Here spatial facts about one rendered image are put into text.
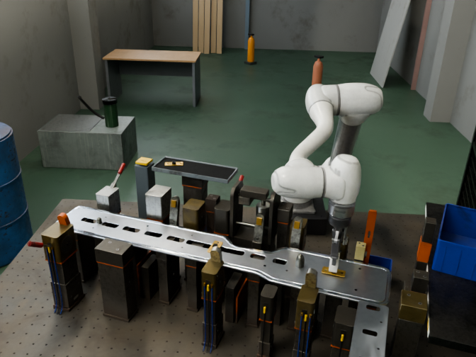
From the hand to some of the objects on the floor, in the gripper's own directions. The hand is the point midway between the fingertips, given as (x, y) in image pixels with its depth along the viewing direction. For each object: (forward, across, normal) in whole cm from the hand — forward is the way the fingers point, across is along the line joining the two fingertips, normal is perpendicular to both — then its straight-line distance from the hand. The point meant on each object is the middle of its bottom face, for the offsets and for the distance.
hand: (334, 261), depth 173 cm
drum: (+104, -77, -257) cm, 288 cm away
